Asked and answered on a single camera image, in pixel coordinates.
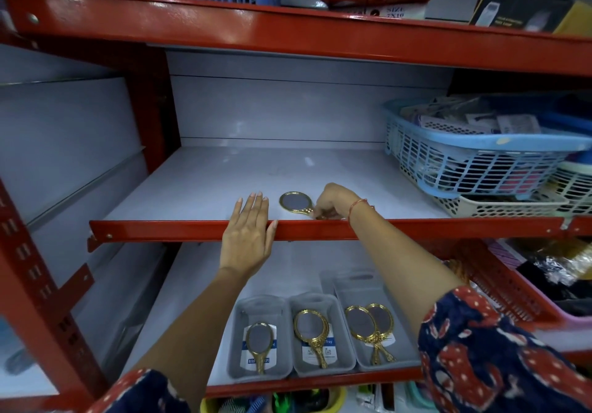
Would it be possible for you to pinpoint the black product box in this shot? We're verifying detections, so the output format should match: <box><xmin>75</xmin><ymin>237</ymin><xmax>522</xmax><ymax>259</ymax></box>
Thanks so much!
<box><xmin>469</xmin><ymin>0</ymin><xmax>574</xmax><ymax>34</ymax></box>

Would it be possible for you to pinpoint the person's right hand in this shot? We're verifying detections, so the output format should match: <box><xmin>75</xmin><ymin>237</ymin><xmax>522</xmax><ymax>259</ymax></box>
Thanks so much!
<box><xmin>312</xmin><ymin>183</ymin><xmax>371</xmax><ymax>221</ymax></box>

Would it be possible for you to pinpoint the person's right forearm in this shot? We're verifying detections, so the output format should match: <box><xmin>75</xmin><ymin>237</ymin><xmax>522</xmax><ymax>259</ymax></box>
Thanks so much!
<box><xmin>347</xmin><ymin>201</ymin><xmax>465</xmax><ymax>335</ymax></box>

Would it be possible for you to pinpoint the pile of packets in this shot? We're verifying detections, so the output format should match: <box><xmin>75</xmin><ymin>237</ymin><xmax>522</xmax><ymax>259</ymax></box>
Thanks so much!
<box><xmin>400</xmin><ymin>95</ymin><xmax>543</xmax><ymax>135</ymax></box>

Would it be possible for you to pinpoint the person's left forearm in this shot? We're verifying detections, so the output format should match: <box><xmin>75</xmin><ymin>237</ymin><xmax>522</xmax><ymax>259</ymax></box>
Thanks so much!
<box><xmin>132</xmin><ymin>267</ymin><xmax>254</xmax><ymax>413</ymax></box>

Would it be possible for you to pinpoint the red metal shelf rack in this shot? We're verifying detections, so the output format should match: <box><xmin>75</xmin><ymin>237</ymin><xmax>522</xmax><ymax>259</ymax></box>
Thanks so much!
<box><xmin>0</xmin><ymin>0</ymin><xmax>592</xmax><ymax>413</ymax></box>

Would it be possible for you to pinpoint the small gold hand mirror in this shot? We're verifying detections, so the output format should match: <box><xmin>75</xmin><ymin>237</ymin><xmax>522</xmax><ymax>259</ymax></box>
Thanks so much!
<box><xmin>344</xmin><ymin>305</ymin><xmax>383</xmax><ymax>366</ymax></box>
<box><xmin>365</xmin><ymin>303</ymin><xmax>397</xmax><ymax>364</ymax></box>
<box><xmin>279</xmin><ymin>191</ymin><xmax>321</xmax><ymax>218</ymax></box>
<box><xmin>245</xmin><ymin>322</ymin><xmax>274</xmax><ymax>376</ymax></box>
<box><xmin>293</xmin><ymin>309</ymin><xmax>330</xmax><ymax>370</ymax></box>

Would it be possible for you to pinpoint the white plastic basket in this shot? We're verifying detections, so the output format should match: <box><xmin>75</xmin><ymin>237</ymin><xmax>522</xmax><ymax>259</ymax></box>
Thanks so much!
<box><xmin>549</xmin><ymin>160</ymin><xmax>592</xmax><ymax>215</ymax></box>

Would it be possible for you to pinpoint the grey plastic tray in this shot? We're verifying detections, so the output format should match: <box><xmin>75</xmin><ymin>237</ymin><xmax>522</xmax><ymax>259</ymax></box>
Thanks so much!
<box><xmin>226</xmin><ymin>295</ymin><xmax>294</xmax><ymax>380</ymax></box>
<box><xmin>333</xmin><ymin>271</ymin><xmax>422</xmax><ymax>373</ymax></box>
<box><xmin>289</xmin><ymin>292</ymin><xmax>357</xmax><ymax>378</ymax></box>

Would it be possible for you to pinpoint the pink plastic basket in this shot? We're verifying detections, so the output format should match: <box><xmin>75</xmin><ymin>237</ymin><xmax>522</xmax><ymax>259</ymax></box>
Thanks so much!
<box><xmin>486</xmin><ymin>239</ymin><xmax>592</xmax><ymax>331</ymax></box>

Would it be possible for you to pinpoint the yellow box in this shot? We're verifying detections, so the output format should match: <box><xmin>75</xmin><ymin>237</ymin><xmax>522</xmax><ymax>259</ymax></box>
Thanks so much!
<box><xmin>552</xmin><ymin>1</ymin><xmax>592</xmax><ymax>38</ymax></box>

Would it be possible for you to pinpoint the person's left hand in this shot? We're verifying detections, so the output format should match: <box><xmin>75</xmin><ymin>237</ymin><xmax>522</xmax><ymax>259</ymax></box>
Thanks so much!
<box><xmin>219</xmin><ymin>192</ymin><xmax>279</xmax><ymax>279</ymax></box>

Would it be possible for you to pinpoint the red plastic basket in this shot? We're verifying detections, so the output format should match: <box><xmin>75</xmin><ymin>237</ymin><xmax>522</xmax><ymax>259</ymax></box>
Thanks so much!
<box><xmin>443</xmin><ymin>239</ymin><xmax>570</xmax><ymax>331</ymax></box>

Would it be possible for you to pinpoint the light blue plastic basket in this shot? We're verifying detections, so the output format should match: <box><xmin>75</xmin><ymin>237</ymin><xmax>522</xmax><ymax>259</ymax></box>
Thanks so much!
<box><xmin>383</xmin><ymin>98</ymin><xmax>592</xmax><ymax>200</ymax></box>

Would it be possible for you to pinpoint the silver foil packet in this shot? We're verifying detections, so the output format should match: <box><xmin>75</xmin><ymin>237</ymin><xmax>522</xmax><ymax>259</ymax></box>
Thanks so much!
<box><xmin>531</xmin><ymin>252</ymin><xmax>584</xmax><ymax>287</ymax></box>

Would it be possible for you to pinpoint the navy red patterned garment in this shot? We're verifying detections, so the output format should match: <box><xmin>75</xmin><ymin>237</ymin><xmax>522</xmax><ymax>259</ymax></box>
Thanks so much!
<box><xmin>87</xmin><ymin>285</ymin><xmax>592</xmax><ymax>413</ymax></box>

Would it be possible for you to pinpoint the cream plastic basket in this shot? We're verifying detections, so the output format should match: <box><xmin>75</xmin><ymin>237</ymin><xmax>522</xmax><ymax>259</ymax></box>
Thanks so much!
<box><xmin>400</xmin><ymin>163</ymin><xmax>570</xmax><ymax>218</ymax></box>

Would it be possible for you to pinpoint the red thread bracelet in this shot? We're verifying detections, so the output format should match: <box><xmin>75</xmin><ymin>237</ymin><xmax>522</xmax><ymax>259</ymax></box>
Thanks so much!
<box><xmin>347</xmin><ymin>198</ymin><xmax>375</xmax><ymax>224</ymax></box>

